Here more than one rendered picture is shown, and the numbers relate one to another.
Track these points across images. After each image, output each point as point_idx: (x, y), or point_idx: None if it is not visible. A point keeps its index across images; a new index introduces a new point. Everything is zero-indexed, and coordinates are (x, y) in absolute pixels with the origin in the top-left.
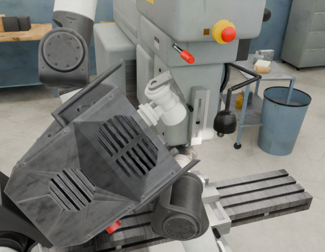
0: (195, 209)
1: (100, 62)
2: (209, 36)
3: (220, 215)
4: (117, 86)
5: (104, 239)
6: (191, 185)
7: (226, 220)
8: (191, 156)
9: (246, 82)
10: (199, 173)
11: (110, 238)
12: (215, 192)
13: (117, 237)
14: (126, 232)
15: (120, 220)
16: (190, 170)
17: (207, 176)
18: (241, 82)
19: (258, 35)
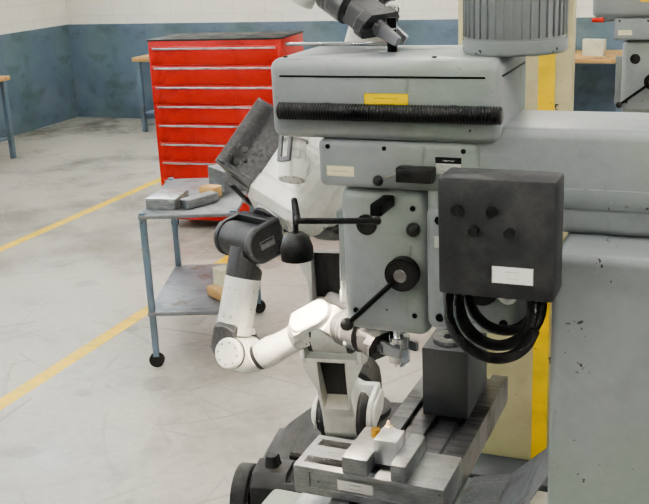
0: (224, 227)
1: None
2: None
3: (315, 460)
4: (258, 97)
5: (408, 404)
6: (245, 227)
7: (299, 460)
8: (360, 335)
9: (293, 207)
10: (430, 486)
11: (405, 408)
12: (351, 454)
13: (401, 412)
14: (401, 419)
15: (428, 421)
16: (336, 327)
17: (396, 464)
18: (296, 204)
19: (277, 132)
